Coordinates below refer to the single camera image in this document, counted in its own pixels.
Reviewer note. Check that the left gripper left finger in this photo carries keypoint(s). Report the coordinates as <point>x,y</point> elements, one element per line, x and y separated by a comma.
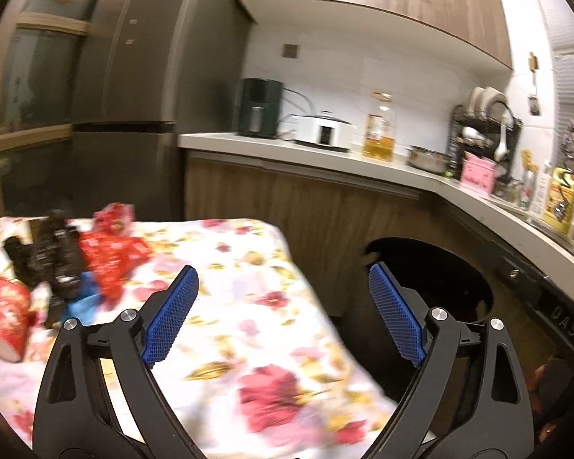
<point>74,415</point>

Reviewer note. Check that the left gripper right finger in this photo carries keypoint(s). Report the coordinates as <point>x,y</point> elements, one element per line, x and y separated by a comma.
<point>498,423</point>

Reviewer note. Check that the red paper cup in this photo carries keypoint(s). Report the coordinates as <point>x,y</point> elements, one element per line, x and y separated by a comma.
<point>15,301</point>

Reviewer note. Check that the black plastic bag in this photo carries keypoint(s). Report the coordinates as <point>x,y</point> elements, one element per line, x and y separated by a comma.
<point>53,257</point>

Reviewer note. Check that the black round trash bin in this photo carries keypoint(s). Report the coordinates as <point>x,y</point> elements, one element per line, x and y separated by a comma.
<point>440,305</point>

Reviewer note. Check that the blue plastic wrapper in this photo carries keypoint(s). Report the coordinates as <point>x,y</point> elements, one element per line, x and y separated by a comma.
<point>86,304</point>

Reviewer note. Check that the red snack wrapper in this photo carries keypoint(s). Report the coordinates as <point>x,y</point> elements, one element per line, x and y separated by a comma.
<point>111,250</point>

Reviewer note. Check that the white bottle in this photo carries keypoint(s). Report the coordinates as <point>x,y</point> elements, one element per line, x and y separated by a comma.
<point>543,181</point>

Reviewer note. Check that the pink utensil holder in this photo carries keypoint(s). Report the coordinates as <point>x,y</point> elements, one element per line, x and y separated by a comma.
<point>477,174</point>

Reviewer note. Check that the wooden lower cabinet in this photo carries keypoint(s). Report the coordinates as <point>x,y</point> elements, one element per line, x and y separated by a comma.
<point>336,225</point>

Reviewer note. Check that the wooden cabinet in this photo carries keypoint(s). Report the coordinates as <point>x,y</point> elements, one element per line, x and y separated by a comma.
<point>470,33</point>
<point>336,225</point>

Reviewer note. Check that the yellow detergent bottle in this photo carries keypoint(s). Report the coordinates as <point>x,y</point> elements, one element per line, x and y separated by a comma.
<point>559,205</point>

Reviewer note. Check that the steel bowl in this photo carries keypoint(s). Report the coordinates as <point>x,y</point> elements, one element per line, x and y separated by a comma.
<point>428,160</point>

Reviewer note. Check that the black dish rack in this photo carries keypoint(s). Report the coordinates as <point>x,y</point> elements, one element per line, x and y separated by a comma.
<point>485,126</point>

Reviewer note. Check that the cooking oil bottle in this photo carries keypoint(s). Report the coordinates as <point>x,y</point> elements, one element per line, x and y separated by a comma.
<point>380,133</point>

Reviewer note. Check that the hanging spatula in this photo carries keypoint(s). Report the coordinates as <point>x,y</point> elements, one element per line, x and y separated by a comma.
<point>534,104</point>

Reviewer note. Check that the white rice cooker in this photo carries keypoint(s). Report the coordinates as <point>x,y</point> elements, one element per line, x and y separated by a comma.
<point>323,131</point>

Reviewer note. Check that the glass sliding door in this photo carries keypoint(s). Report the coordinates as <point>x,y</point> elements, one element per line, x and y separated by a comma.
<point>40,44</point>

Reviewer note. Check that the black air fryer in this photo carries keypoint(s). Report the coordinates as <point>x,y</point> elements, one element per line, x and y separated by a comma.
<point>259,108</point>

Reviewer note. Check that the grey refrigerator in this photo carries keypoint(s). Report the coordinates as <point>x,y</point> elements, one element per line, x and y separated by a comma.
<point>151,71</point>

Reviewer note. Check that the wooden upper cabinet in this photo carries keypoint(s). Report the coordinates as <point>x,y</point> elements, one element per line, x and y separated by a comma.
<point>470,33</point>

